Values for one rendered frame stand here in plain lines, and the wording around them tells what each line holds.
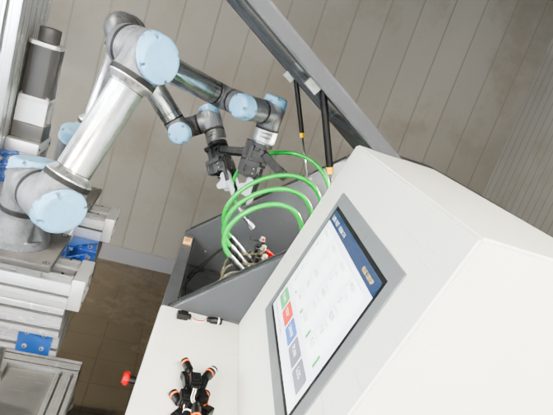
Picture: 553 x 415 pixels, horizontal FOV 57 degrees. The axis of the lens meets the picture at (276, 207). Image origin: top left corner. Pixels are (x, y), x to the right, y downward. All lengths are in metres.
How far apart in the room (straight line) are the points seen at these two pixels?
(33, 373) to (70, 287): 1.00
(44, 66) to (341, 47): 2.47
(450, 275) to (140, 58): 0.85
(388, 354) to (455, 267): 0.14
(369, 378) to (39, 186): 0.87
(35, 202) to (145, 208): 2.55
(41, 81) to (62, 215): 0.47
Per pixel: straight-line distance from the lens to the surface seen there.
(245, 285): 1.40
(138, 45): 1.25
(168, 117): 1.78
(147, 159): 3.67
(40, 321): 1.51
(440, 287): 0.68
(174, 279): 1.65
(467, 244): 0.68
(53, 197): 1.24
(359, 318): 0.81
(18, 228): 1.42
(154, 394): 1.12
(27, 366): 2.41
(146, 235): 3.84
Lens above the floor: 1.66
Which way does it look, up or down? 14 degrees down
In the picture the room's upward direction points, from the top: 19 degrees clockwise
